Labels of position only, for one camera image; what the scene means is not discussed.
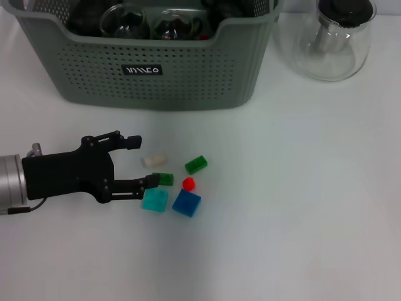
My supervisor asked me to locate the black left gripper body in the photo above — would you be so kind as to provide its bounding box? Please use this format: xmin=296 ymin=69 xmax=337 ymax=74
xmin=21 ymin=136 xmax=115 ymax=204

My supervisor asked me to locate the white toy brick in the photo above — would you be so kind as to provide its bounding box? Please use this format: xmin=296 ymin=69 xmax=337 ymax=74
xmin=140 ymin=152 xmax=167 ymax=169

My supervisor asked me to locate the cyan square toy brick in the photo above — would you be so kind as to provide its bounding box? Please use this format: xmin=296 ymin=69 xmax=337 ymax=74
xmin=141 ymin=187 xmax=169 ymax=213

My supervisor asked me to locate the green toy brick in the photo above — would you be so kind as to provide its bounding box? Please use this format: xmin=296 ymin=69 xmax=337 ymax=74
xmin=152 ymin=172 xmax=175 ymax=186
xmin=184 ymin=155 xmax=209 ymax=175

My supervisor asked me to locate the blue square toy brick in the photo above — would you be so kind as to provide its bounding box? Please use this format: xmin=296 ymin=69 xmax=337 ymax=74
xmin=171 ymin=188 xmax=202 ymax=218

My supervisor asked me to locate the glass teacup with black sleeve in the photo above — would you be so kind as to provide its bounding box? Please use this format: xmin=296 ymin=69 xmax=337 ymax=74
xmin=202 ymin=0 xmax=248 ymax=19
xmin=150 ymin=11 xmax=204 ymax=41
xmin=100 ymin=5 xmax=150 ymax=40

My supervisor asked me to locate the grey perforated storage bin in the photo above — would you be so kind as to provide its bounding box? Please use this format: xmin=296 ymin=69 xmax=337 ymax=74
xmin=6 ymin=0 xmax=284 ymax=112

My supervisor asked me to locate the dark clay teapot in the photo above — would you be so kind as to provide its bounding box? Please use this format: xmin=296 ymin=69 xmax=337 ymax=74
xmin=67 ymin=0 xmax=106 ymax=34

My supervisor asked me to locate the clear glass flask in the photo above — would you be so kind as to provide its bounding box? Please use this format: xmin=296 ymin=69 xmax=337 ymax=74
xmin=272 ymin=0 xmax=377 ymax=82

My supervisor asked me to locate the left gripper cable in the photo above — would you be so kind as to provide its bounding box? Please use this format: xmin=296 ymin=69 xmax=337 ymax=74
xmin=6 ymin=142 xmax=48 ymax=216

